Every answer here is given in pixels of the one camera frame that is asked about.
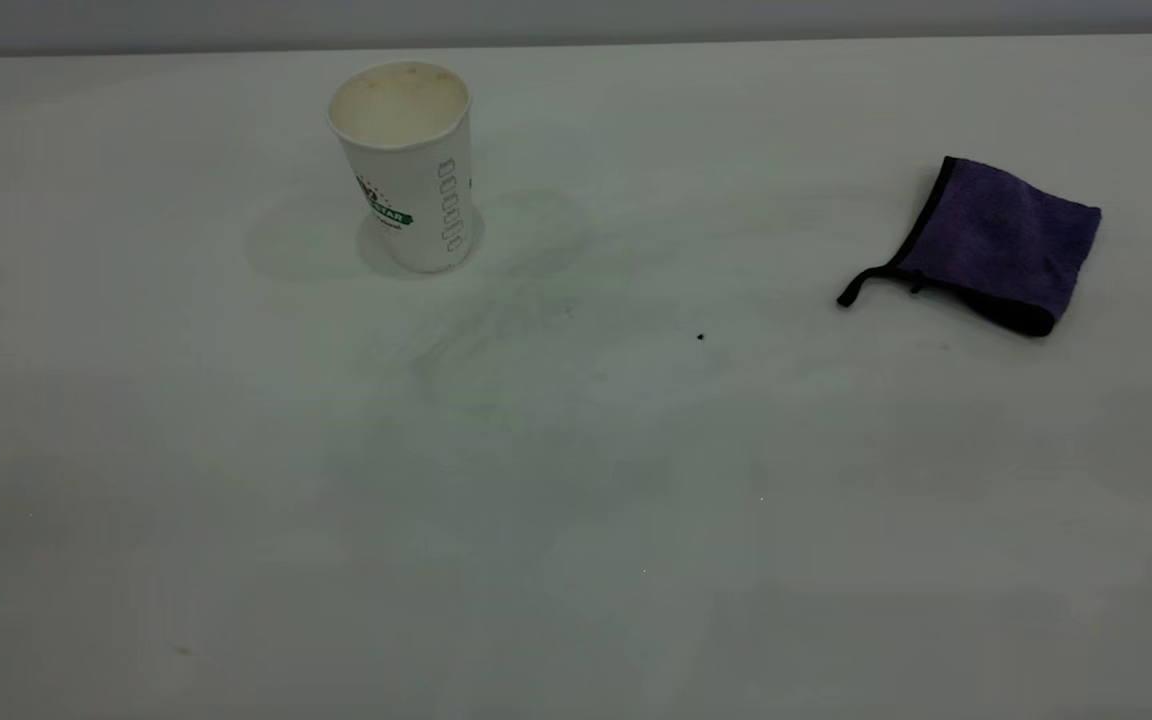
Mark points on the white paper cup green print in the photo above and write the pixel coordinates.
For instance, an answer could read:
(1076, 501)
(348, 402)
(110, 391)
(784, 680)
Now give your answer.
(416, 190)

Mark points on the purple cloth with black trim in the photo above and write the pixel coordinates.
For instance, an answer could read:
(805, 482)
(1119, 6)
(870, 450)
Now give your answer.
(1006, 240)

